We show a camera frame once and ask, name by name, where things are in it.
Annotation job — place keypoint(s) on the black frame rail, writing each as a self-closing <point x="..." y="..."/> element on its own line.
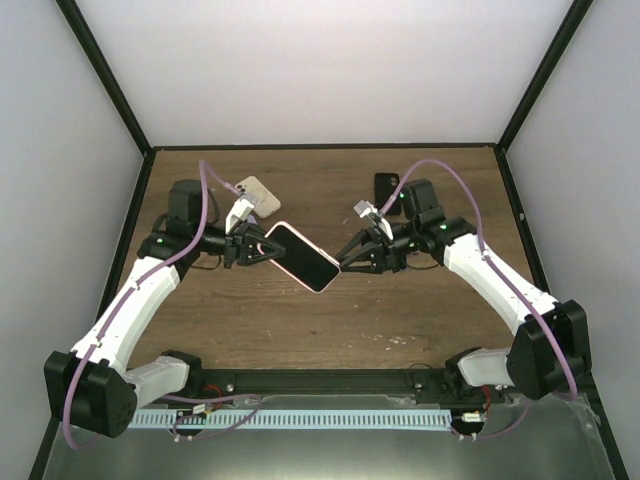
<point x="427" y="385"/>

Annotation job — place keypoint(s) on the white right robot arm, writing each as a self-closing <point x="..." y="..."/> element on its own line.
<point x="550" y="350"/>

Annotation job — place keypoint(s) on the light blue slotted strip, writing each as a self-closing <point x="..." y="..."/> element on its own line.
<point x="411" y="420"/>

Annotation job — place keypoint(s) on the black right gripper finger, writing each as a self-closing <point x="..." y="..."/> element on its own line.
<point x="365" y="262"/>
<point x="359" y="248"/>

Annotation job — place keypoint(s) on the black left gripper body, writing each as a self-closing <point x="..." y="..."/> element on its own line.
<point x="235" y="246"/>

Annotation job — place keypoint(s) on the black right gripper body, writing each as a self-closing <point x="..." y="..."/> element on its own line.
<point x="389" y="257"/>

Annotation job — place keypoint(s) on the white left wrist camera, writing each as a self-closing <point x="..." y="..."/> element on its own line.
<point x="240" y="211"/>

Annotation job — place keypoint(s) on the pink phone case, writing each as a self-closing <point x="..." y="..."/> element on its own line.
<point x="304" y="261"/>

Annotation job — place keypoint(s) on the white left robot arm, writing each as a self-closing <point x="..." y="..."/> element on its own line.
<point x="92" y="386"/>

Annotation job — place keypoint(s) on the black phone case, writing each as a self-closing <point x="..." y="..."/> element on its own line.
<point x="384" y="184"/>

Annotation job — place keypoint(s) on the cream phone case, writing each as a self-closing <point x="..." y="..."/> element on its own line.
<point x="267" y="203"/>

